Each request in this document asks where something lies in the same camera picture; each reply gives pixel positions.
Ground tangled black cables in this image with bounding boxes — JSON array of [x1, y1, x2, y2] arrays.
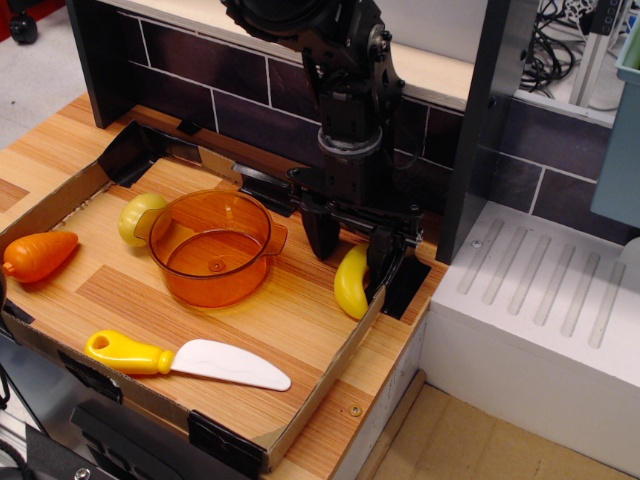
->
[[519, 0, 594, 94]]

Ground teal plastic bin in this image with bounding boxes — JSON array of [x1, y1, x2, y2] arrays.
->
[[591, 20, 639, 228]]

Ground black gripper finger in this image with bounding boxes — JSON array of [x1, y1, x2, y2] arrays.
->
[[300, 207, 340, 259], [366, 226, 408, 290]]

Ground dark grey vertical post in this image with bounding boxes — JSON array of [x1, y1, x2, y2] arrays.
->
[[436, 0, 538, 264]]

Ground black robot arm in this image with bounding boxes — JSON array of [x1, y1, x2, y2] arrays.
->
[[224, 1, 423, 288]]

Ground white toy sink drainboard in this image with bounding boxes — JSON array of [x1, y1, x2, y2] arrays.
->
[[421, 203, 639, 476]]

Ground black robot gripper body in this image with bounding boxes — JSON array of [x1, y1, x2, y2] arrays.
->
[[287, 130, 423, 245]]

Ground pale yellow toy vegetable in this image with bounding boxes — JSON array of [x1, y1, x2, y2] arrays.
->
[[118, 193, 168, 248]]

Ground orange plastic toy carrot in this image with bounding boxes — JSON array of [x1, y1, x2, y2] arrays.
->
[[2, 231, 78, 283]]

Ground black wheel of red cart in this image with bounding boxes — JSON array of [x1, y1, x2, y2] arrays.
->
[[9, 12, 38, 45]]

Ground brass screw in table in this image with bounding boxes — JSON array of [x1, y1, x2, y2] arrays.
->
[[349, 405, 362, 417]]

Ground yellow plastic toy banana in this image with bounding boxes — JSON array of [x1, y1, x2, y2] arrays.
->
[[333, 243, 369, 319]]

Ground yellow handled white toy knife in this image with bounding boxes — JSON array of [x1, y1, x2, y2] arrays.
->
[[84, 330, 292, 392]]

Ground cardboard fence with black tape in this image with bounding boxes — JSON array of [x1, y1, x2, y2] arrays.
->
[[1, 110, 440, 479]]

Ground orange transparent plastic pot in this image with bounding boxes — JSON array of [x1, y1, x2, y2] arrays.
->
[[133, 190, 288, 308]]

